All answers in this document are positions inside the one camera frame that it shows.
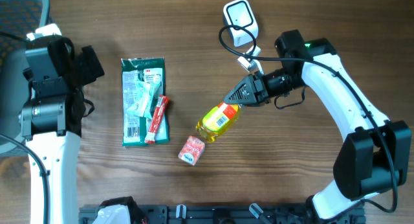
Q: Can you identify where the yellow dish soap bottle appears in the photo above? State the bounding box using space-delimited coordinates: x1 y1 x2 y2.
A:
195 102 244 142

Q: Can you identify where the green white plastic packet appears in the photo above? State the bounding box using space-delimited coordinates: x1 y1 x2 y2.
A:
121 58 166 147

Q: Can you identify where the red stick sachet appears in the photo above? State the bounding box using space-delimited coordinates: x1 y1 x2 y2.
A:
145 95 169 144

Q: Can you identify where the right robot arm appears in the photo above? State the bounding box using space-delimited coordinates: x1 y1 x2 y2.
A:
224 30 411 223

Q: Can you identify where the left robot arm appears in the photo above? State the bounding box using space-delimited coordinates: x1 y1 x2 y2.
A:
19 23 105 223

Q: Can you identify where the white barcode scanner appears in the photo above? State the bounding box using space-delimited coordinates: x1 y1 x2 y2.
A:
223 0 259 47

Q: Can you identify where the small red white box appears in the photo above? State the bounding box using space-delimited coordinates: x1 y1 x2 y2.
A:
178 136 205 166

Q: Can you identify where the grey plastic mesh basket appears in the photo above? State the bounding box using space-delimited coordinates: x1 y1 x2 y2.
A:
1 0 50 144

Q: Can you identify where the black camera cable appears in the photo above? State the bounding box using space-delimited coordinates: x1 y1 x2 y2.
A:
218 24 398 214

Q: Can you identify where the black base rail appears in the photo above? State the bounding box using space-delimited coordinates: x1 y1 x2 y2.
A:
77 203 366 224

